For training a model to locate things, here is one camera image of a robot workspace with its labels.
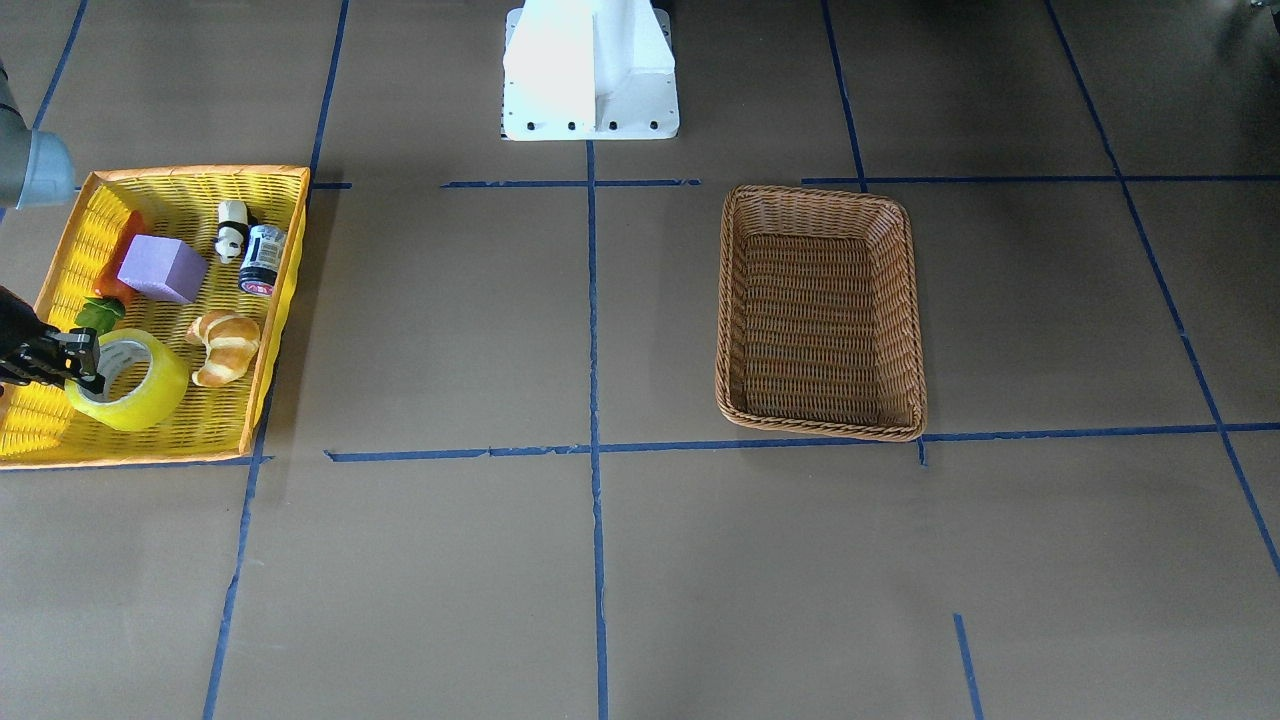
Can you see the toy croissant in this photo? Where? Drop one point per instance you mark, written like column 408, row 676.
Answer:
column 230, row 340

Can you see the yellow plastic basket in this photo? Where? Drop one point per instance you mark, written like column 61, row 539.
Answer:
column 41, row 429

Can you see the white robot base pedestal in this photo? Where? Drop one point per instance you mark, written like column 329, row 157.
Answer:
column 589, row 71

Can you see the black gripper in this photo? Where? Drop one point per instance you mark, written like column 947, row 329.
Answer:
column 14, row 330

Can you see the purple foam block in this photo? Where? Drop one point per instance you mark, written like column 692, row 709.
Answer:
column 163, row 269

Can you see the toy panda figure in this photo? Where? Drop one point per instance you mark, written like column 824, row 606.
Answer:
column 233, row 230

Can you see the yellow tape roll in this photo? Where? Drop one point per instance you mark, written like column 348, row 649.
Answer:
column 143, row 382

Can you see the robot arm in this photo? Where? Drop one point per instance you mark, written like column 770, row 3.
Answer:
column 36, row 171

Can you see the brown wicker basket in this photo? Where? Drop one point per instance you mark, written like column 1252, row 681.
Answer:
column 818, row 320

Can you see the small black white can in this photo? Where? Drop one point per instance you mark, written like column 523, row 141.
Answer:
column 262, row 260

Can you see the toy carrot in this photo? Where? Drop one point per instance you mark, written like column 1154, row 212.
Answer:
column 110, row 297

